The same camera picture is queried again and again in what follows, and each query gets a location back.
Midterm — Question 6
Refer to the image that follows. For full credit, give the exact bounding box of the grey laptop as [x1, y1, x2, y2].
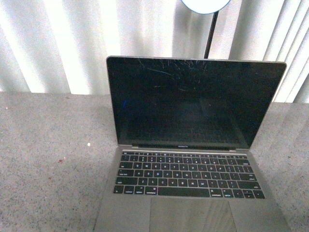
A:
[95, 56, 290, 232]

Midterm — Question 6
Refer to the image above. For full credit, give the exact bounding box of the white pleated curtain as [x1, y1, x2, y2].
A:
[0, 0, 309, 103]

